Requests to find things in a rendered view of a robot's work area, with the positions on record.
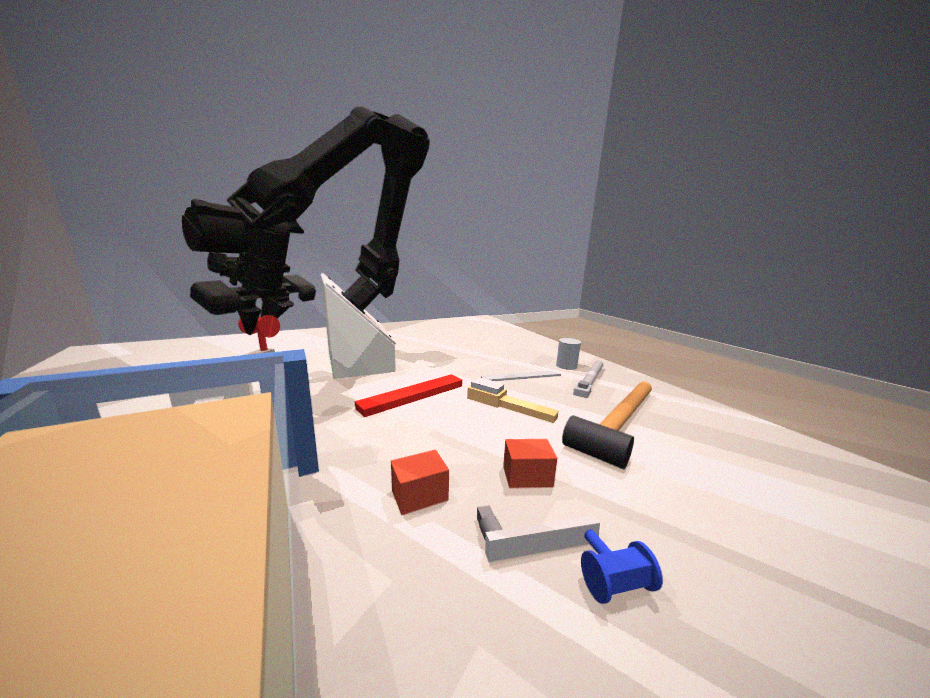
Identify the grey crank handle with blue knob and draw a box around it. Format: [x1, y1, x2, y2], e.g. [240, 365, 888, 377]
[477, 506, 663, 604]

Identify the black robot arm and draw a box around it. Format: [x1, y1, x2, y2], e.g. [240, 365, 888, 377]
[182, 106, 430, 314]

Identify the dark grey cylinder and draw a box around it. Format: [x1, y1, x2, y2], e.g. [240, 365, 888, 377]
[556, 338, 581, 370]

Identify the orange-red box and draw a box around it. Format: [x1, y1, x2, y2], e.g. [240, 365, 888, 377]
[391, 449, 449, 516]
[503, 439, 557, 488]

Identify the black mallet with wooden handle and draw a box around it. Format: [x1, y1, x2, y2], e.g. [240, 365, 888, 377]
[562, 381, 652, 470]

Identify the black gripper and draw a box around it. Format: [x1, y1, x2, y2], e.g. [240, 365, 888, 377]
[190, 251, 316, 336]

